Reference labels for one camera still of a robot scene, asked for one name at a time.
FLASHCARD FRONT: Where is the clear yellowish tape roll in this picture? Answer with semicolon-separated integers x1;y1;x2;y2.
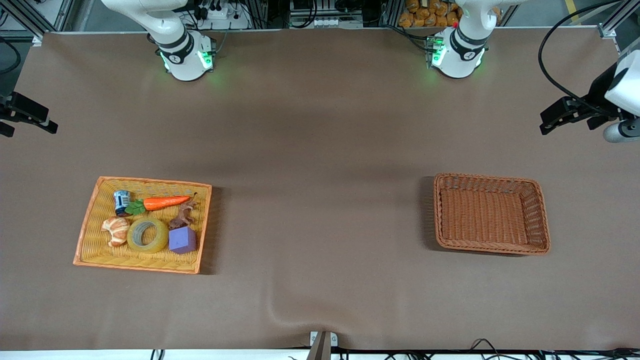
126;217;170;254

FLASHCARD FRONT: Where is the small blue printed can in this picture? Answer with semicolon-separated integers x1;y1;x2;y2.
113;190;135;217

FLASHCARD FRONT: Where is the brown wicker basket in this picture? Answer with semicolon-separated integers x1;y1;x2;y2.
433;173;551;256

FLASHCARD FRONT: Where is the toy croissant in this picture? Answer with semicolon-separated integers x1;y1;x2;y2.
101;216;131;248

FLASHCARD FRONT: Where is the yellow basket with orange rim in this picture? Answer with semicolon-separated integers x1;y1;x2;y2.
73;176;213;275

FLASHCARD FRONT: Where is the orange toy carrot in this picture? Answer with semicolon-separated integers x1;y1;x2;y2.
125;195;192;217

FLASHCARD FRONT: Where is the bag of orange buns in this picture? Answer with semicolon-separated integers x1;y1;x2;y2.
398;0;462;29

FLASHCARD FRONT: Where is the brown toy lion figure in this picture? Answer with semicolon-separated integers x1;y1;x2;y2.
168;192;199;231

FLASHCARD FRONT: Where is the purple foam cube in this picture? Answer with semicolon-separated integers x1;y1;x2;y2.
168;226;198;256

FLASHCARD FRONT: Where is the white power strip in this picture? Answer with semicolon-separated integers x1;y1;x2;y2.
199;0;252;30

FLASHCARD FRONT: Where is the brown table cover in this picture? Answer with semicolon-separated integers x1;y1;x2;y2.
0;26;640;352

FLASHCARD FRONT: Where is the white socket box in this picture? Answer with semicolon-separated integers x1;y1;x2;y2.
290;15;347;29

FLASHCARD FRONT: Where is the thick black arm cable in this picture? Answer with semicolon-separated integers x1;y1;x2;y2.
538;0;623;103

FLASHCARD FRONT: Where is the thin black cable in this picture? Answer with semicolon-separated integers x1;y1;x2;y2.
465;338;506;360
0;36;22;76

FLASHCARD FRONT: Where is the aluminium frame profile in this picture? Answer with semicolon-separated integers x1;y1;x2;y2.
597;0;640;40
0;0;76;47

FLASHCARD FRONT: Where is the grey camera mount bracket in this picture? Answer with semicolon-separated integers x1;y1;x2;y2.
306;330;339;360

